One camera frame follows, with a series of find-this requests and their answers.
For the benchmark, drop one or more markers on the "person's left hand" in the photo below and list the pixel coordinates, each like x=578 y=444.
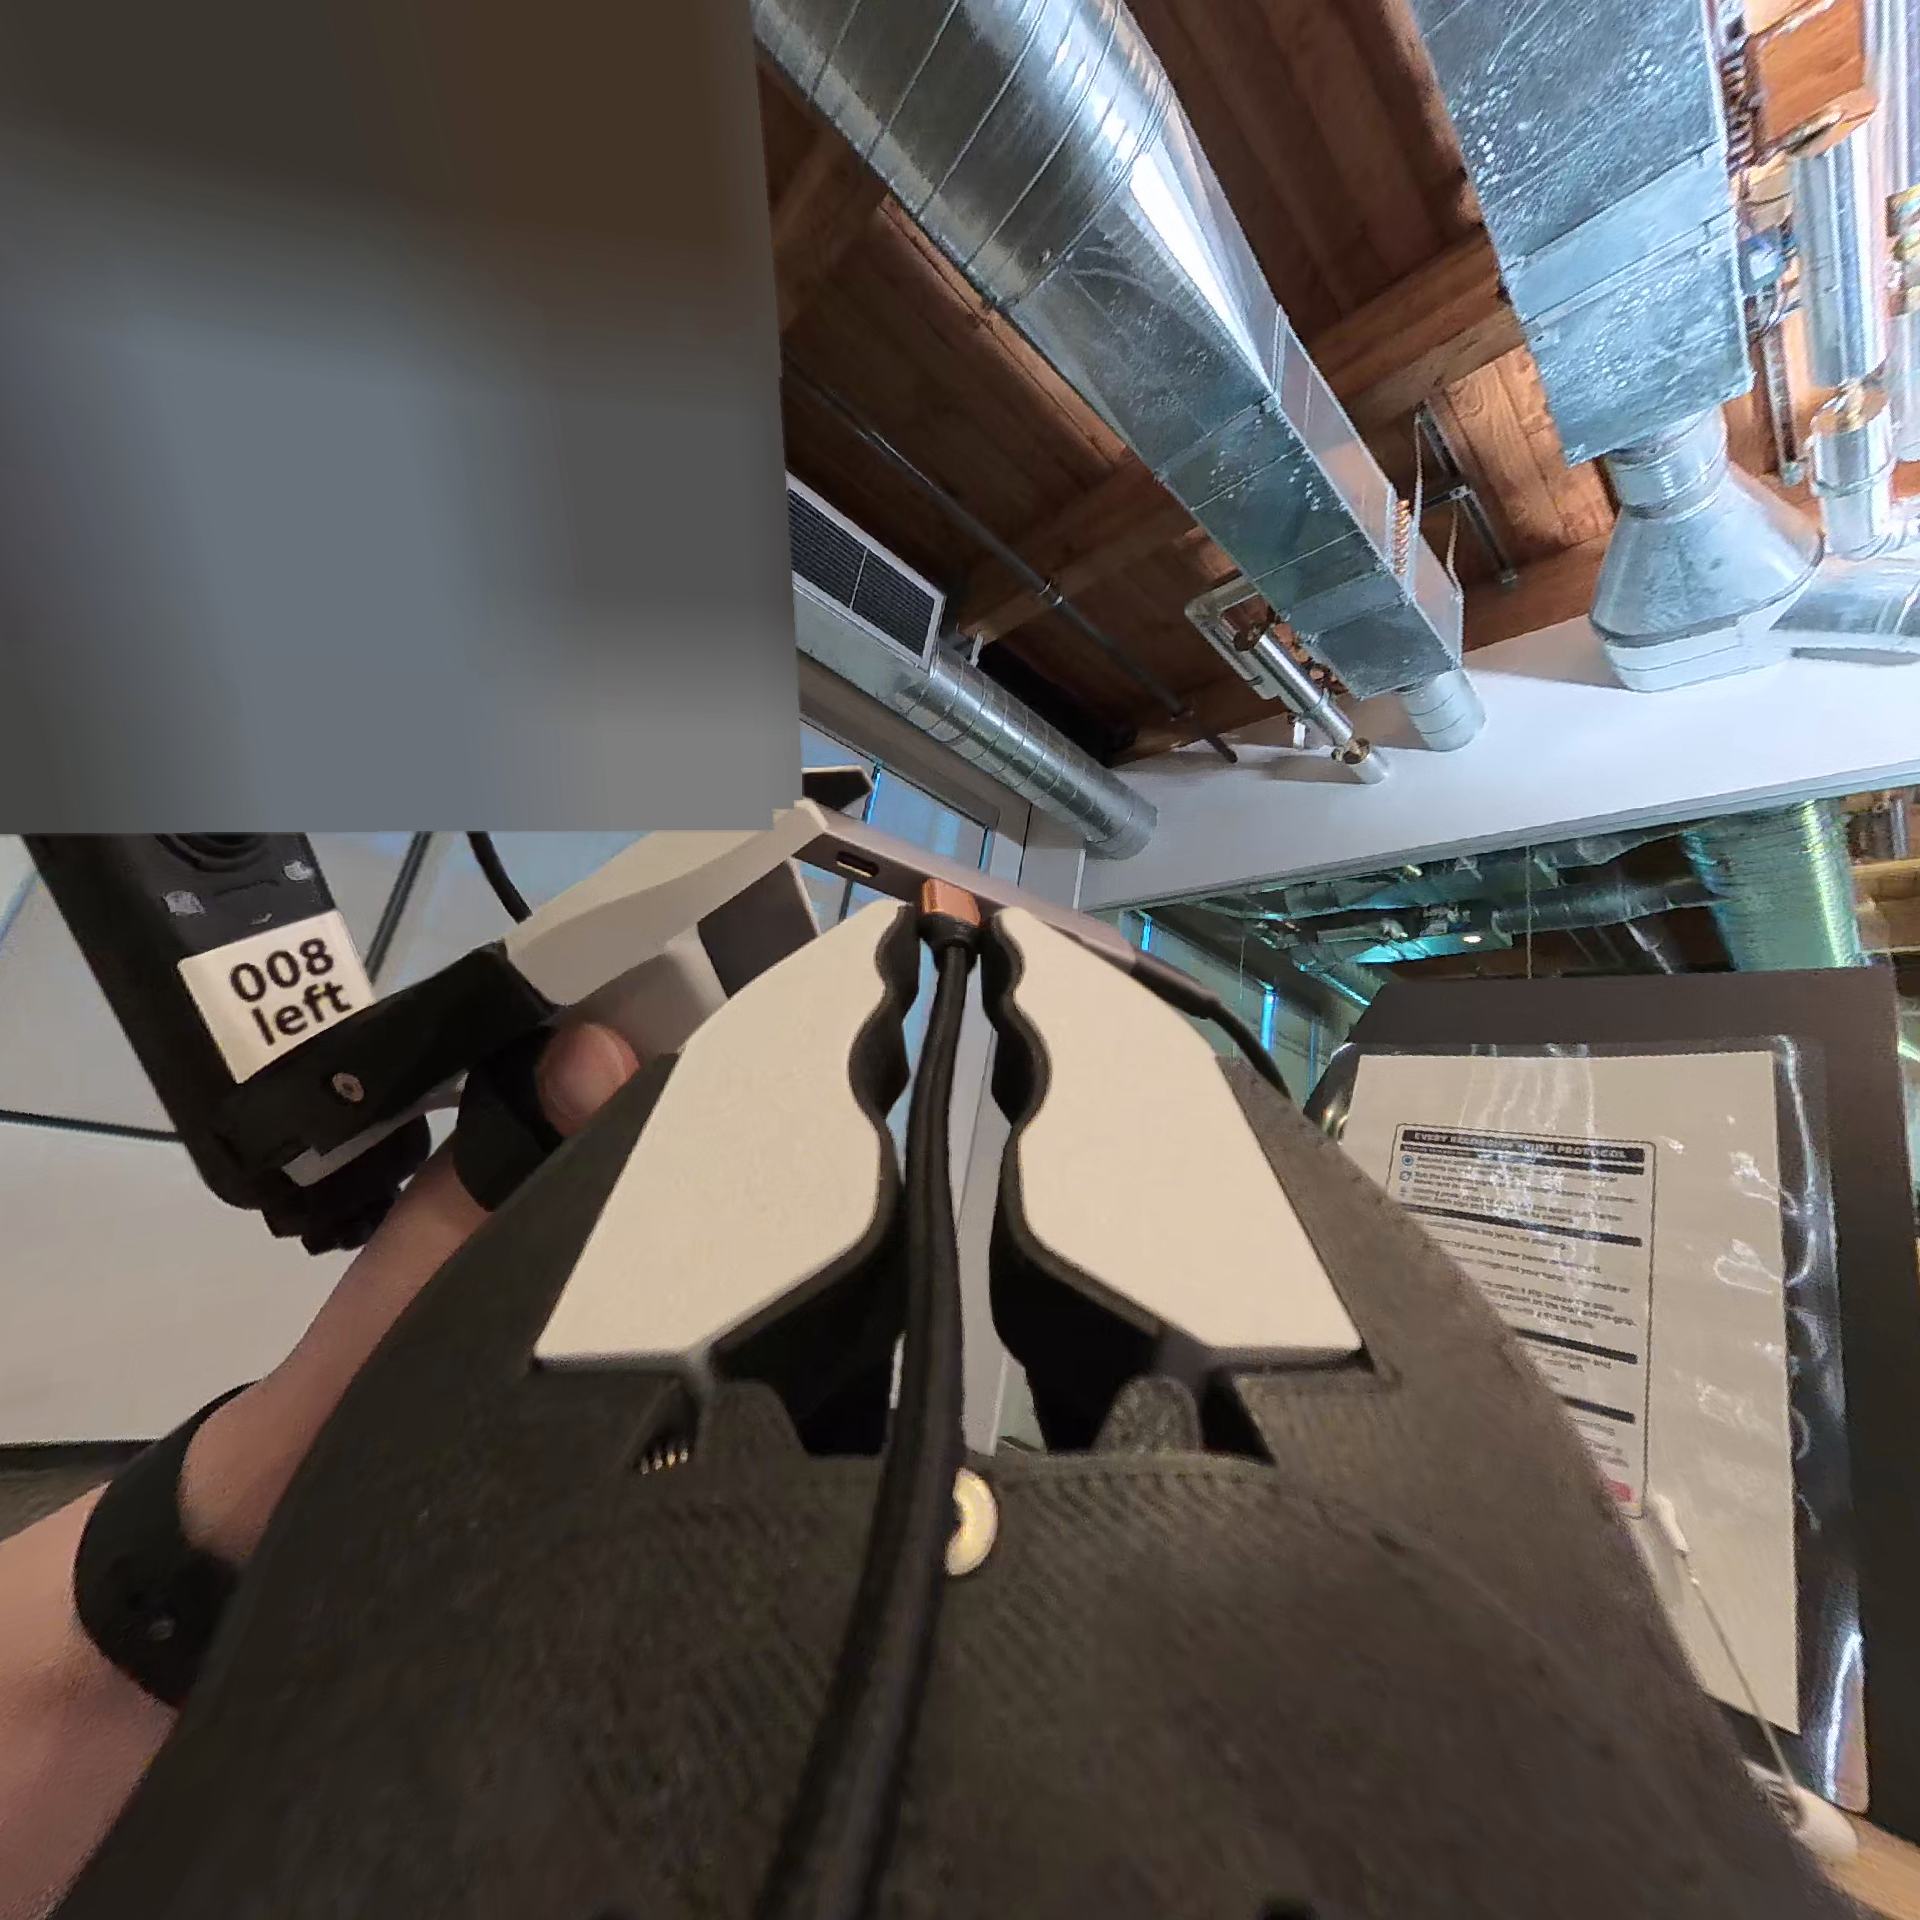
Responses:
x=346 y=1320

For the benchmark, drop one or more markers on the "thin black ceiling pipe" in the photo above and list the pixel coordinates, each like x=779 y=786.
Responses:
x=991 y=525

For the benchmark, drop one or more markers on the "silver laptop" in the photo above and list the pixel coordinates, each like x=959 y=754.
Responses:
x=829 y=839

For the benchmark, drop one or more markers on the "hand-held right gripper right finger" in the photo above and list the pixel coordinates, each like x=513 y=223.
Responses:
x=1186 y=1186

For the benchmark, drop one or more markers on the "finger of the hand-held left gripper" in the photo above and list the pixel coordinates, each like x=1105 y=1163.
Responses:
x=629 y=931

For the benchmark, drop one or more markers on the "person's left forearm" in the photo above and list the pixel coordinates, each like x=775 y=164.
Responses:
x=61 y=1740

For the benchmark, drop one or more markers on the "laminated paper sheet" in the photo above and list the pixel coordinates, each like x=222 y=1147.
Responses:
x=1636 y=1350

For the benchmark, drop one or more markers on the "rectangular metal air duct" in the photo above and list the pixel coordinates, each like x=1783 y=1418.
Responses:
x=1606 y=224

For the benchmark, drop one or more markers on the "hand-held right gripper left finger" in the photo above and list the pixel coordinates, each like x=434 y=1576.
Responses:
x=705 y=1172

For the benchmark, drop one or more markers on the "round metal air duct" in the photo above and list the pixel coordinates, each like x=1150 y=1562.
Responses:
x=1109 y=301

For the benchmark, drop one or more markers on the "laminated instruction sheet on board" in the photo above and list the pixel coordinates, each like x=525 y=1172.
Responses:
x=1861 y=1200

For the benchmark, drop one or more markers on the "ribbed flexible metal duct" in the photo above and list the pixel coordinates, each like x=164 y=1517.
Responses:
x=1020 y=735

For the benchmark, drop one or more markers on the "white air vent grille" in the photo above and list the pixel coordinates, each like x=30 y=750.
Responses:
x=862 y=580

